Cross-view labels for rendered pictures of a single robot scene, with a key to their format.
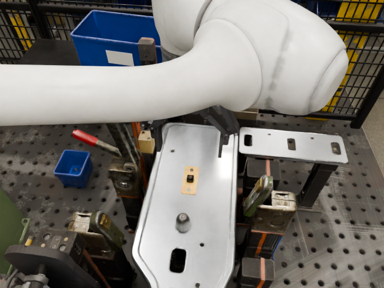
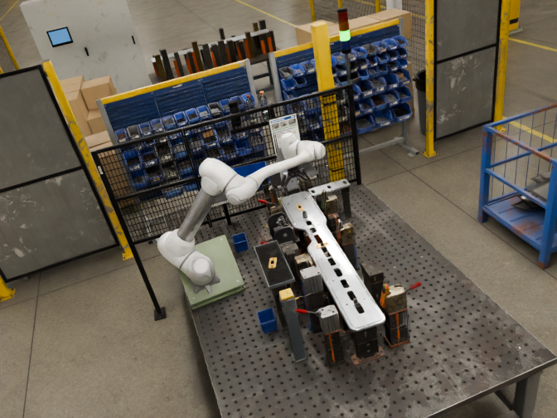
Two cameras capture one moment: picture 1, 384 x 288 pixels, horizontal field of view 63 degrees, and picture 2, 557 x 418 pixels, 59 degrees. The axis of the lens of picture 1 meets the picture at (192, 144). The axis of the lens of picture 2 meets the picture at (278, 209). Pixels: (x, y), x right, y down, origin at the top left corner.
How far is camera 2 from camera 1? 2.69 m
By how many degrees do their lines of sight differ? 21
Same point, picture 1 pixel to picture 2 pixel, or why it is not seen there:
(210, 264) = (318, 220)
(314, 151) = (337, 186)
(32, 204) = not seen: hidden behind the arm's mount
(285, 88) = (317, 153)
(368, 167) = (370, 196)
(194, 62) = (302, 153)
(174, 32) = (290, 153)
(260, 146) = (318, 191)
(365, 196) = (372, 206)
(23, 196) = not seen: hidden behind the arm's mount
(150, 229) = (295, 221)
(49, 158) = not seen: hidden behind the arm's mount
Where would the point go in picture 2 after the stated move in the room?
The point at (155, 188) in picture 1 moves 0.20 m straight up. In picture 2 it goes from (289, 213) to (284, 188)
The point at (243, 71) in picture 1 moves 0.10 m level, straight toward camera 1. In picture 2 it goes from (309, 153) to (313, 159)
